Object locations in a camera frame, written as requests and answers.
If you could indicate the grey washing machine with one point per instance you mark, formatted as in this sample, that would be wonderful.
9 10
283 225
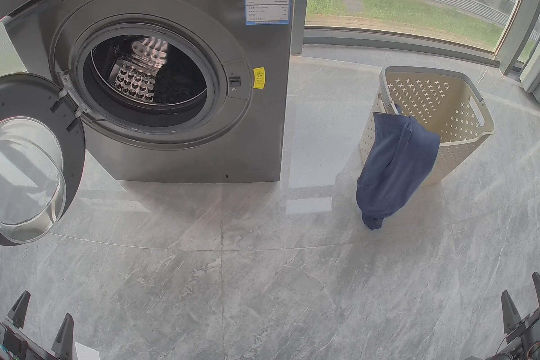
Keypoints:
253 130

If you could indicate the washing machine door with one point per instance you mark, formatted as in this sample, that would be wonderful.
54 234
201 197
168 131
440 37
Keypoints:
67 164

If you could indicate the blue garment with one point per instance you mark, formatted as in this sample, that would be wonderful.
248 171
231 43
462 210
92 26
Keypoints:
392 168

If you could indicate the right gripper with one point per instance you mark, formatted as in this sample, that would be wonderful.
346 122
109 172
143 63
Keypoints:
527 335

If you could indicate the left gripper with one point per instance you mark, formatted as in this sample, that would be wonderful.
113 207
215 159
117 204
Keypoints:
19 347

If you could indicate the black garment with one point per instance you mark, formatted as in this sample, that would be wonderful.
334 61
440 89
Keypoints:
173 84

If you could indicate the cream laundry basket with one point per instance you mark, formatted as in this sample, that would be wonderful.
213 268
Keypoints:
455 147

